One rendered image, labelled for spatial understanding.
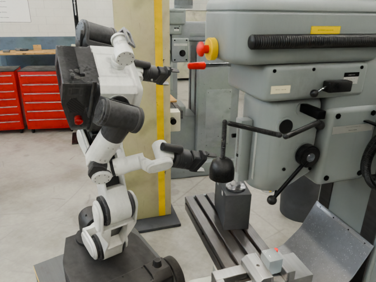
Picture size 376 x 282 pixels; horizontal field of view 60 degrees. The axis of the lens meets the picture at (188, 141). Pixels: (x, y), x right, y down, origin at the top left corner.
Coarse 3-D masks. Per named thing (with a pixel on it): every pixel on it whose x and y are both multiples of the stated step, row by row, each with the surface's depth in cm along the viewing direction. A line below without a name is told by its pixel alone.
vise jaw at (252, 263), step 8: (248, 256) 118; (256, 256) 118; (248, 264) 116; (256, 264) 115; (264, 264) 115; (248, 272) 114; (256, 272) 112; (264, 272) 111; (256, 280) 110; (264, 280) 109; (272, 280) 110
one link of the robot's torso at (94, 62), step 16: (64, 48) 118; (80, 48) 121; (96, 48) 124; (112, 48) 127; (64, 64) 114; (80, 64) 116; (96, 64) 119; (112, 64) 120; (64, 80) 109; (80, 80) 112; (96, 80) 114; (112, 80) 117; (128, 80) 119; (64, 96) 113; (80, 96) 115; (96, 96) 116; (112, 96) 116; (128, 96) 119; (64, 112) 120; (80, 112) 122; (80, 128) 132; (96, 128) 132
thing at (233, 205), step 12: (216, 192) 164; (228, 192) 145; (240, 192) 145; (216, 204) 164; (228, 204) 145; (240, 204) 145; (228, 216) 147; (240, 216) 148; (228, 228) 150; (240, 228) 150
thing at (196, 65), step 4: (188, 64) 99; (192, 64) 98; (196, 64) 99; (200, 64) 99; (204, 64) 99; (208, 64) 100; (212, 64) 101; (216, 64) 101; (220, 64) 101; (224, 64) 102; (228, 64) 102; (192, 68) 99; (196, 68) 99; (200, 68) 100; (204, 68) 100
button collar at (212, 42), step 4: (208, 40) 88; (212, 40) 86; (216, 40) 87; (208, 44) 88; (212, 44) 86; (216, 44) 86; (212, 48) 86; (216, 48) 86; (212, 52) 86; (216, 52) 87; (208, 56) 89; (212, 56) 87; (216, 56) 88
